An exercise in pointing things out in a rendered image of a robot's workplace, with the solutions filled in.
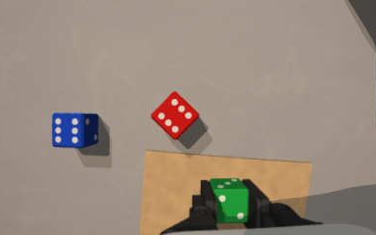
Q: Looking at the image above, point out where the red die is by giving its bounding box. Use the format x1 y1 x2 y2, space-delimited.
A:
151 92 199 140

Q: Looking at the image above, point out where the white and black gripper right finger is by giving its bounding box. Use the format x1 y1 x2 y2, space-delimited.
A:
242 179 324 229

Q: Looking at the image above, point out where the green die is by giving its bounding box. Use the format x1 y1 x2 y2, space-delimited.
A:
210 178 249 223

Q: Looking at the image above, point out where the blue die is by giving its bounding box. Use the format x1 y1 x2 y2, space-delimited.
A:
52 113 98 148

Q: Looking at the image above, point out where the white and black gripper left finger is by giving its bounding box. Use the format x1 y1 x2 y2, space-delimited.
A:
160 180 218 235

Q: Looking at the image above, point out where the tan square mat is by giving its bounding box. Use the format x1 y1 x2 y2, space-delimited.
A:
140 150 312 235

